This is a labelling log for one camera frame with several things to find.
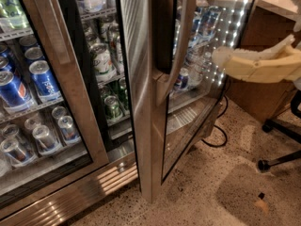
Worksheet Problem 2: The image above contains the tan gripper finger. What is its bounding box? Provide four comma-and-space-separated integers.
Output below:
212, 35, 301, 84

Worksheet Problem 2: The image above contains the fridge glass door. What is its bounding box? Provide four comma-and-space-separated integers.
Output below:
114, 0, 262, 204
0, 0, 111, 219

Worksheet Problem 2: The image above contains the stainless fridge base grille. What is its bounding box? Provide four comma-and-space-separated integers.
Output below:
0, 101, 222, 226

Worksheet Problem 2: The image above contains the wooden cabinet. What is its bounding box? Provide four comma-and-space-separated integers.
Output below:
227, 7, 296, 122

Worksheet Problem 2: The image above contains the black office chair base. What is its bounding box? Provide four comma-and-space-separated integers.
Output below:
257, 89, 301, 172

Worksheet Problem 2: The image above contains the clear water bottle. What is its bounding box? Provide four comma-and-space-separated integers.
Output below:
189, 52, 212, 87

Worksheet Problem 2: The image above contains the leftmost green can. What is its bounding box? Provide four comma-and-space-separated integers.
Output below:
104, 95, 123, 122

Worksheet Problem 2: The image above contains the leftmost 7up can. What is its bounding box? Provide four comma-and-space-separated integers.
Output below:
90, 43, 117, 82

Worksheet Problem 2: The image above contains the front blue pepsi can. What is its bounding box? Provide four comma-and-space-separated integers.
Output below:
29, 60, 61, 103

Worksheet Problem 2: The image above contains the blue pepsi can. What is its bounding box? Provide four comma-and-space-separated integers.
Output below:
29, 60, 61, 103
0, 71, 35, 114

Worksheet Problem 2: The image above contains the silver can bottom left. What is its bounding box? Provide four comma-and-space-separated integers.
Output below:
32, 125, 62, 155

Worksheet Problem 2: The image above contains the left blue pepsi can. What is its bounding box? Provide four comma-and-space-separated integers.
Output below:
0, 71, 35, 114

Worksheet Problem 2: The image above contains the black power cable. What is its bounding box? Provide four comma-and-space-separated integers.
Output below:
200, 82, 230, 148

